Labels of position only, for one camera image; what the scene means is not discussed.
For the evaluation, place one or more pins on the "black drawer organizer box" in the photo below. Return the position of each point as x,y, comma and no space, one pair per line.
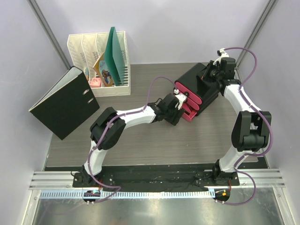
193,80

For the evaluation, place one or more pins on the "aluminium rail frame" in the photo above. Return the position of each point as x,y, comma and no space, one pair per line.
260,199

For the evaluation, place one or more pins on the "pink top drawer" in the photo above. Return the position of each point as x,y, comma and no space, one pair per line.
184,89

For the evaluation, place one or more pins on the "white magazine file rack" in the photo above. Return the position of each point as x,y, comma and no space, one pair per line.
85,50

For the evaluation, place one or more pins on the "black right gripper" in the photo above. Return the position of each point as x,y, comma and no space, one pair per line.
210,67

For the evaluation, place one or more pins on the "black ring binder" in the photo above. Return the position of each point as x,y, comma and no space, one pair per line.
68,104

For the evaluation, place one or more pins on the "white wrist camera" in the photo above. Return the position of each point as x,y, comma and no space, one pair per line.
181,98
222,53

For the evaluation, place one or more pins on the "pink sticky note pad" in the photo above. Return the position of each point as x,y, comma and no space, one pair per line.
96,82

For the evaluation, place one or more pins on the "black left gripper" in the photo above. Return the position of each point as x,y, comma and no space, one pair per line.
175,118

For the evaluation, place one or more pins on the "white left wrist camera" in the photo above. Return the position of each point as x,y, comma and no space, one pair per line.
181,98

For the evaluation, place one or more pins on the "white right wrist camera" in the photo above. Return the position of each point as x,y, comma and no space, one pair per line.
222,53

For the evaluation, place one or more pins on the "green plastic folder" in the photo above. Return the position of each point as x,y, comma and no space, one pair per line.
114,59

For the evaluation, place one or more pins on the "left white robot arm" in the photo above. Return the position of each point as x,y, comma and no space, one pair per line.
108,127

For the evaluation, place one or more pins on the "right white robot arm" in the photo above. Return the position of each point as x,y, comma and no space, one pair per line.
251,129

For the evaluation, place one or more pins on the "colourful picture booklet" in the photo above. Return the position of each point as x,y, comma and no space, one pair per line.
102,71

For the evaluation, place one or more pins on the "pink drawer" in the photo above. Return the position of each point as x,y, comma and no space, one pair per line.
194,102
189,113
184,89

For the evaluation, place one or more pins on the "white slotted cable duct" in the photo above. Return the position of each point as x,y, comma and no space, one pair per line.
88,194

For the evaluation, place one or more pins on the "pink bottom drawer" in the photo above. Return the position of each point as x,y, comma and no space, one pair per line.
189,113

